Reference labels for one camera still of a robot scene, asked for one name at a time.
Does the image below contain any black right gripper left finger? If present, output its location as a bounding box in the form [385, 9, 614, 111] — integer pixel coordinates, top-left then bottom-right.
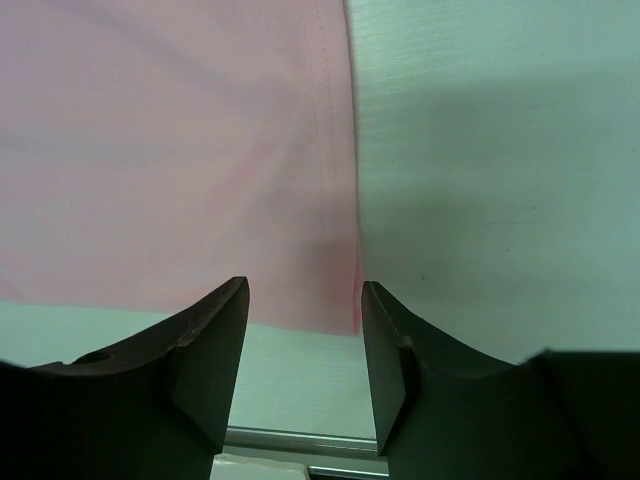
[1, 277, 249, 480]

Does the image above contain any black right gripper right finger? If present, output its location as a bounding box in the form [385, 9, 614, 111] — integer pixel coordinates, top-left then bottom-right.
[361, 282, 639, 479]

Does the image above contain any aluminium table edge rail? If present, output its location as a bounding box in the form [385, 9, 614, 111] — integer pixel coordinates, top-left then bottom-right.
[223, 427, 389, 479]

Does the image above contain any pink t-shirt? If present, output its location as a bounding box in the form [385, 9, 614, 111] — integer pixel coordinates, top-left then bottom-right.
[1, 1, 360, 335]

